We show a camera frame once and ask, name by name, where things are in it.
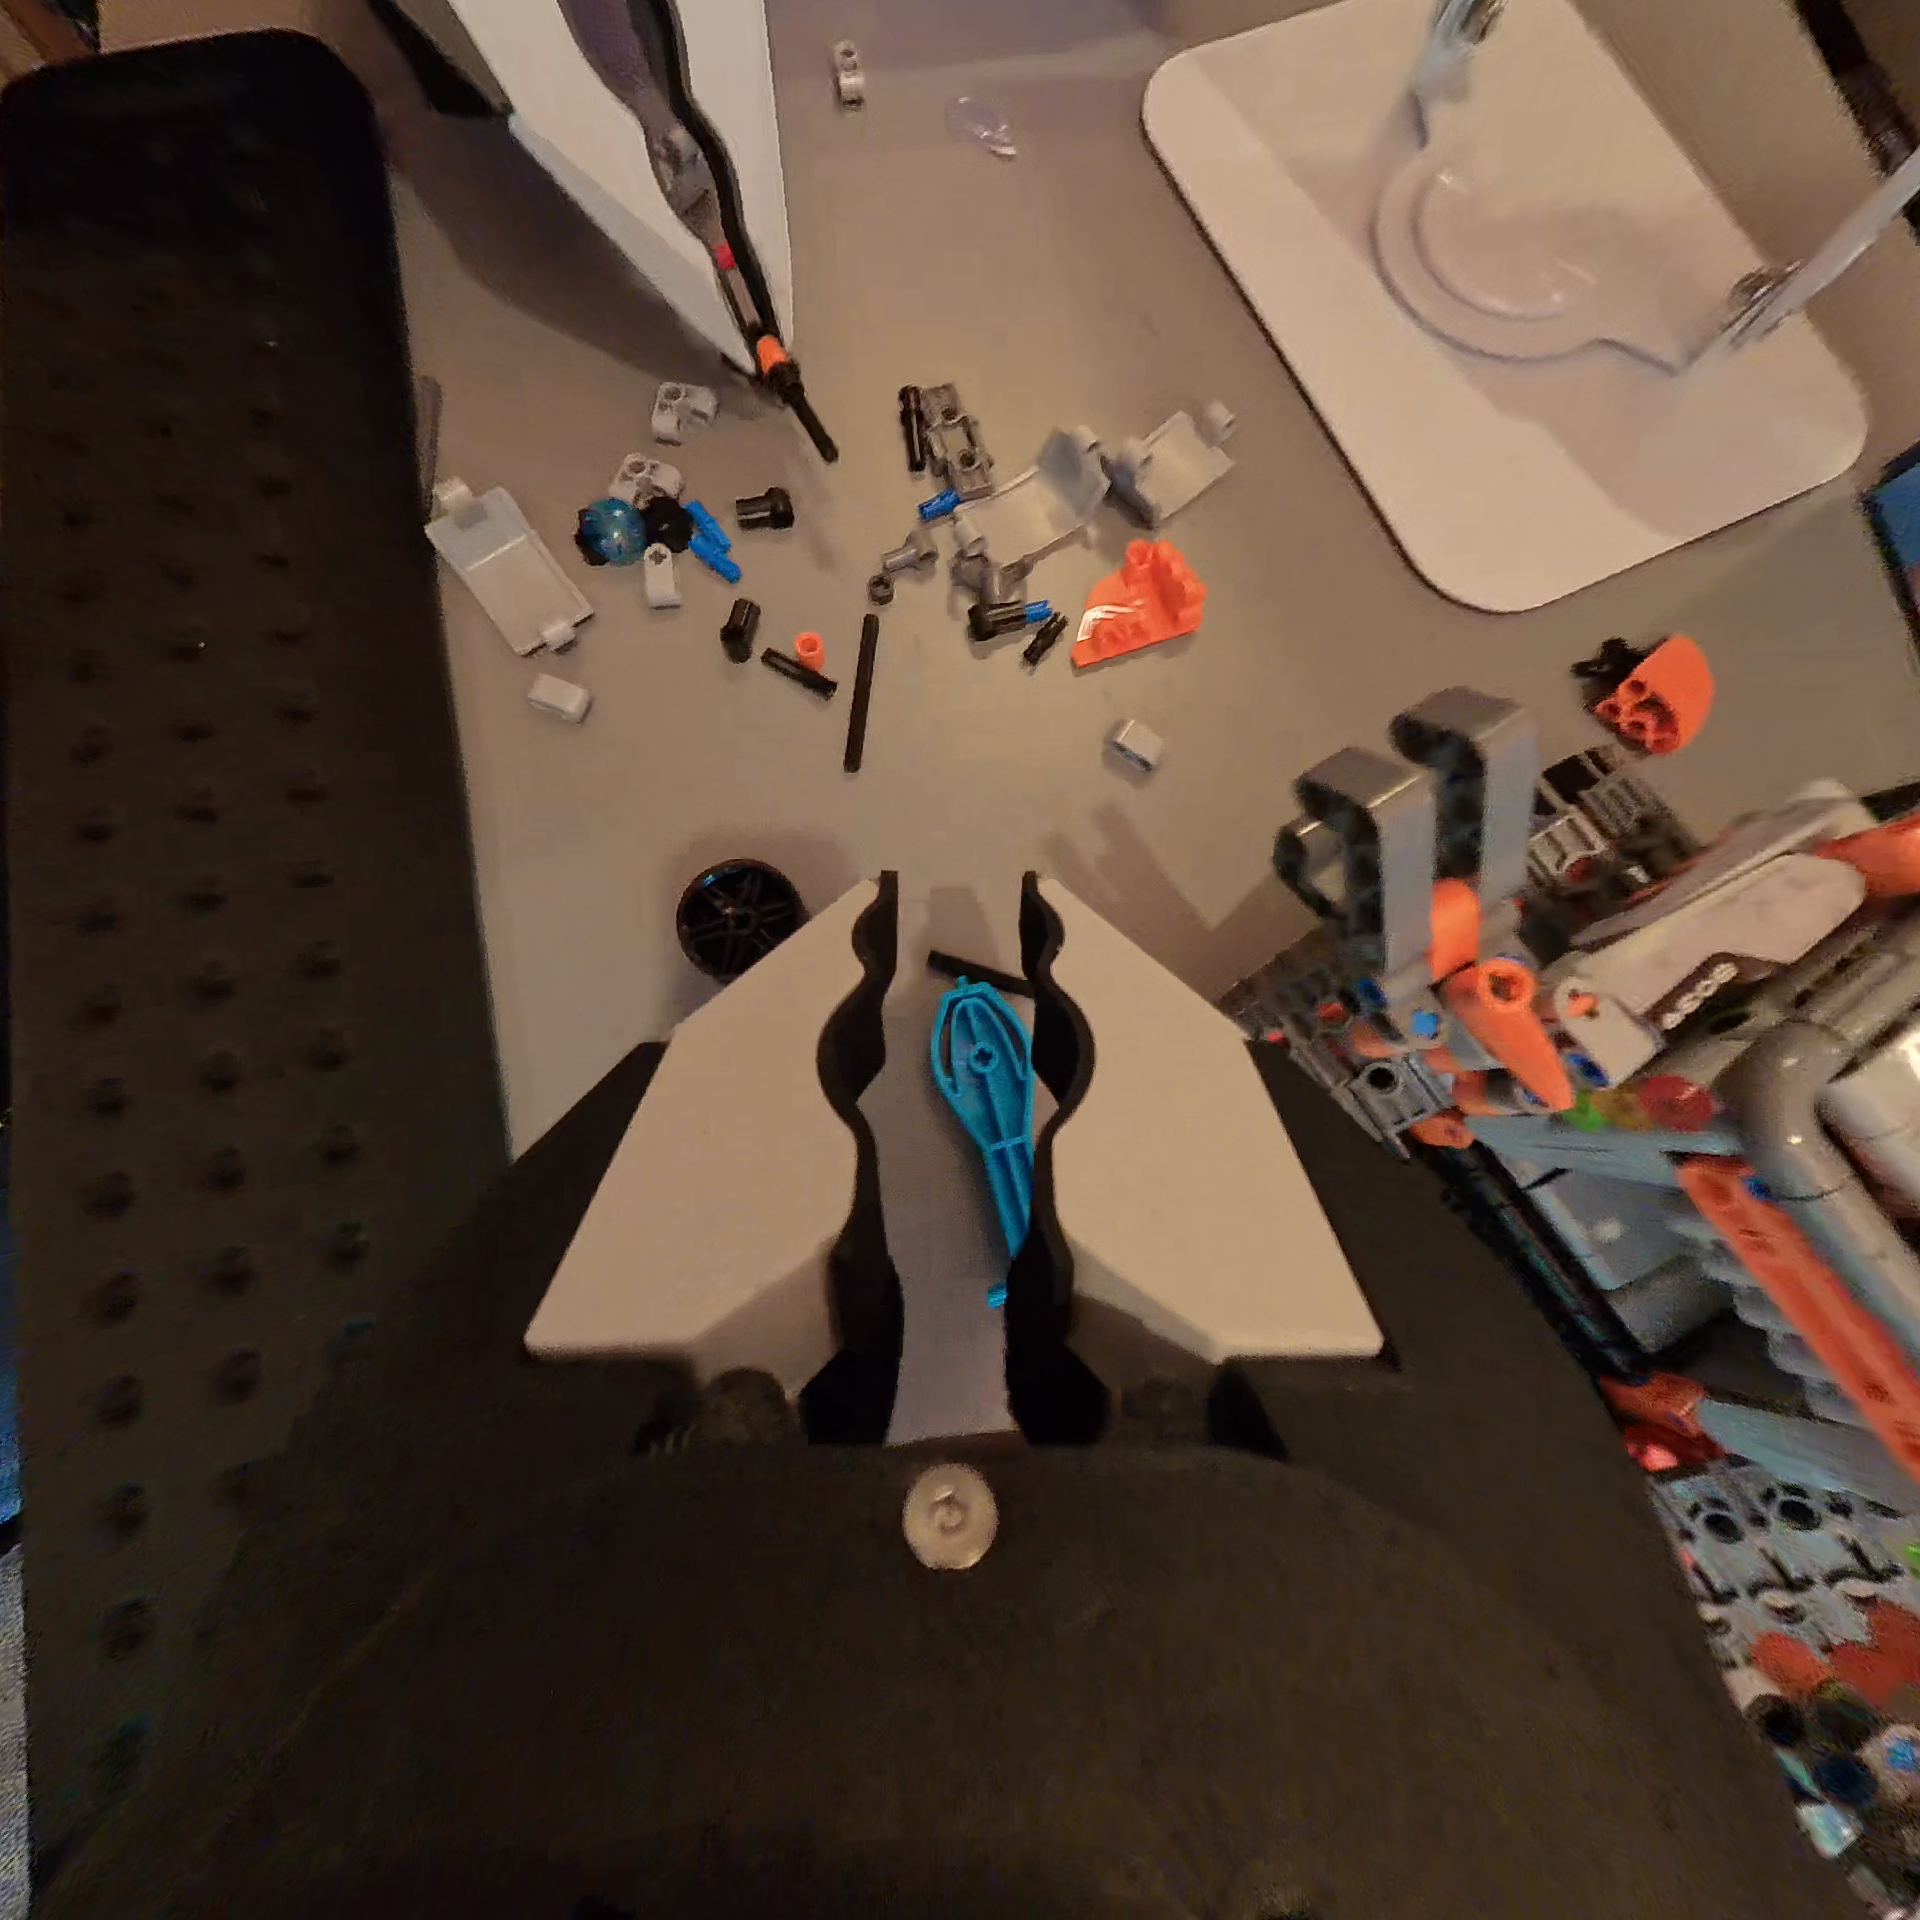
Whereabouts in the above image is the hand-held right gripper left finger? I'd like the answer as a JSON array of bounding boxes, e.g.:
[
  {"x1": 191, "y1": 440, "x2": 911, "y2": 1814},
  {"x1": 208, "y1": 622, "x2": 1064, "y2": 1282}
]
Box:
[{"x1": 522, "y1": 868, "x2": 905, "y2": 1448}]

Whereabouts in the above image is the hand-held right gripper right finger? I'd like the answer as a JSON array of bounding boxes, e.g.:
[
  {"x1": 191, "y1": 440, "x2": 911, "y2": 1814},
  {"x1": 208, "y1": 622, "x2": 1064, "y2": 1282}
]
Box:
[{"x1": 1002, "y1": 868, "x2": 1388, "y2": 1448}]

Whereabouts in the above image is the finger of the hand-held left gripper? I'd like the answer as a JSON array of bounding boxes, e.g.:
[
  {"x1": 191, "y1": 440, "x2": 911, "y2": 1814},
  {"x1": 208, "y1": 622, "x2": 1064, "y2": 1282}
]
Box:
[
  {"x1": 657, "y1": 0, "x2": 798, "y2": 360},
  {"x1": 444, "y1": 0, "x2": 757, "y2": 377}
]

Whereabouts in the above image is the blue plastic separator tool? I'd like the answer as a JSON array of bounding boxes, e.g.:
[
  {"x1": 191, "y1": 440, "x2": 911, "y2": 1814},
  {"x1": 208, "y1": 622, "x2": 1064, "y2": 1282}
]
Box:
[{"x1": 929, "y1": 975, "x2": 1041, "y2": 1312}]

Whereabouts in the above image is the black spoked wheel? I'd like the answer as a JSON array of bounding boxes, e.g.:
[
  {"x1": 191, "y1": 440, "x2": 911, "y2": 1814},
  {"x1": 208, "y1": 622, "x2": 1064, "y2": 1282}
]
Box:
[{"x1": 675, "y1": 858, "x2": 814, "y2": 985}]

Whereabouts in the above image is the grey angled connector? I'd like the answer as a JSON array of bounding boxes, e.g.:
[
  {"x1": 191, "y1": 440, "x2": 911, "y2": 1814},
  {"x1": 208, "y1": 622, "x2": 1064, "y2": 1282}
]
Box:
[{"x1": 879, "y1": 532, "x2": 1025, "y2": 605}]

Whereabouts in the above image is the grey curved panel piece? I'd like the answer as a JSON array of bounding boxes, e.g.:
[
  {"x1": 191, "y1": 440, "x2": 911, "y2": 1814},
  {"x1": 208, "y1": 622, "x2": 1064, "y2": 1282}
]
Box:
[
  {"x1": 1101, "y1": 401, "x2": 1239, "y2": 532},
  {"x1": 424, "y1": 477, "x2": 597, "y2": 660},
  {"x1": 951, "y1": 468, "x2": 1109, "y2": 592}
]

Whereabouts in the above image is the grey orange toy tracked robot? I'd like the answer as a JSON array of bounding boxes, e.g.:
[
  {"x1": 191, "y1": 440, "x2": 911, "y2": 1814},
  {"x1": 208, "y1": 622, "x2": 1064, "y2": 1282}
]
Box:
[{"x1": 1217, "y1": 687, "x2": 1920, "y2": 1920}]

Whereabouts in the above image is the black dimpled pad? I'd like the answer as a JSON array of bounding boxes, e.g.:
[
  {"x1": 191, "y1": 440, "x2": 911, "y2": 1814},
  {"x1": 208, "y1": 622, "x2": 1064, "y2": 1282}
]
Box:
[{"x1": 0, "y1": 30, "x2": 502, "y2": 1877}]

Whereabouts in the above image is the orange sloped panel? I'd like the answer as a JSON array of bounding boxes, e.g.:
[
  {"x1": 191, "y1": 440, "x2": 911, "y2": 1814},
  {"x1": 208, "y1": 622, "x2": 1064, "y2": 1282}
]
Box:
[{"x1": 1068, "y1": 534, "x2": 1211, "y2": 671}]

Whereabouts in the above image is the white book stand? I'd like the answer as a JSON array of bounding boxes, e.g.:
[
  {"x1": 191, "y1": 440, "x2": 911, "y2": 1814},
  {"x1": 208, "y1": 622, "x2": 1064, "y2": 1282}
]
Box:
[{"x1": 1139, "y1": 0, "x2": 1920, "y2": 614}]

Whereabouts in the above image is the dark grey frame connector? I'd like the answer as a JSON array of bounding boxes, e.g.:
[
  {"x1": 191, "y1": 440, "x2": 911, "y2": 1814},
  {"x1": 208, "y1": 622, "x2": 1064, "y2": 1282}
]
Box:
[{"x1": 918, "y1": 387, "x2": 999, "y2": 497}]

